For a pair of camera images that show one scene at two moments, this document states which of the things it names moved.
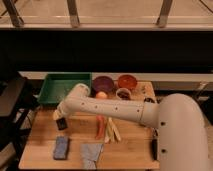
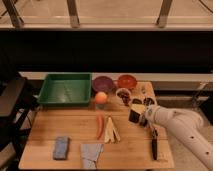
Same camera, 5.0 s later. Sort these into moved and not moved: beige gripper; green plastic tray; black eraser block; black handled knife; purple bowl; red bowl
Moved: black eraser block; beige gripper
Not moved: green plastic tray; red bowl; black handled knife; purple bowl
